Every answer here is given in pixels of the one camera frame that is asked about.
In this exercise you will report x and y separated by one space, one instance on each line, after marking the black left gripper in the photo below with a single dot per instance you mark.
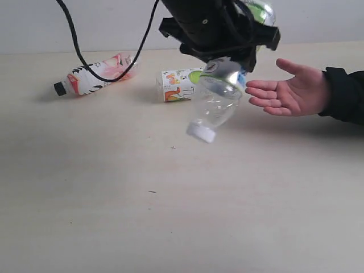
210 29

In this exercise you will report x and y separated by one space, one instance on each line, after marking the capless green pear tea bottle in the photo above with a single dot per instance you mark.
177 85

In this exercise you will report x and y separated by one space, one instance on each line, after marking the white cap lime label bottle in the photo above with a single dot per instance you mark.
221 84

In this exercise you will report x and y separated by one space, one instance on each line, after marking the open human hand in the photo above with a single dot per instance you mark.
306 93

